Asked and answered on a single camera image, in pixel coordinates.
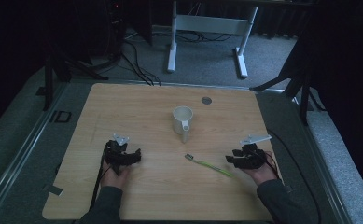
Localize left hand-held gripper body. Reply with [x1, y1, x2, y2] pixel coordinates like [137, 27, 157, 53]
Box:
[104, 133, 137, 175]

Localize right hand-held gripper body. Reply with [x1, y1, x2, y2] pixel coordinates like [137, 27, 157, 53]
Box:
[235, 133, 268, 171]

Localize green toothbrush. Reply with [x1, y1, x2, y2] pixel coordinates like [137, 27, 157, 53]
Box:
[184, 153, 235, 178]

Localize white cup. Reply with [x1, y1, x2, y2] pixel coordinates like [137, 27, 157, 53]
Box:
[172, 105, 194, 145]

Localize person's right hand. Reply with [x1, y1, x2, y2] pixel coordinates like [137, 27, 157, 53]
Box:
[241, 150, 280, 187]

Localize person's left hand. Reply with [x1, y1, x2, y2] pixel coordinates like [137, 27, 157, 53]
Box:
[99, 154, 133, 190]

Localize grey tape strip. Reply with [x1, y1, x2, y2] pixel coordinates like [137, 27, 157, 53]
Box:
[43, 184, 64, 197]

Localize black metal stand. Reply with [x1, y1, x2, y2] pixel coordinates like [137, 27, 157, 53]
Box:
[249, 43, 327, 126]
[35, 54, 109, 112]

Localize black computer tower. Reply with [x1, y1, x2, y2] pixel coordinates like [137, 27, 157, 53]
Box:
[103, 0, 128, 62]

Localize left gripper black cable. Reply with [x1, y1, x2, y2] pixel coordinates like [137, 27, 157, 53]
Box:
[89, 151, 109, 213]

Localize black floor cables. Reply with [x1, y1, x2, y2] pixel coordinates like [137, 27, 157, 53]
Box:
[119, 29, 234, 87]

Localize white desk frame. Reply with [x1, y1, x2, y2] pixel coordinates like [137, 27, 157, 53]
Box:
[166, 0, 259, 79]

